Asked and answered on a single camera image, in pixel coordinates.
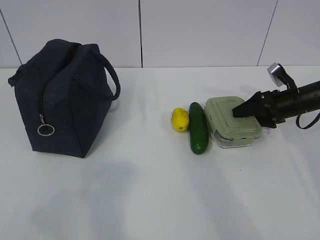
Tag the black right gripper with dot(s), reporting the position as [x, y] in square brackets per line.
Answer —
[262, 106]

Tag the glass container with green lid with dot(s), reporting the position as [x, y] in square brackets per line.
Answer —
[229, 131]

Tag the green cucumber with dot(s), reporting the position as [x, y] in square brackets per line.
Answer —
[198, 129]

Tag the yellow lemon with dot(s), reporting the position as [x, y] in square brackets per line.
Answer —
[180, 119]

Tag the dark navy lunch bag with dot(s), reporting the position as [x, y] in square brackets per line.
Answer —
[64, 93]

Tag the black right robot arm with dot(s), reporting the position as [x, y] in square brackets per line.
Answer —
[296, 102]

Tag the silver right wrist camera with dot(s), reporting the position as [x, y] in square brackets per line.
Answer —
[276, 73]

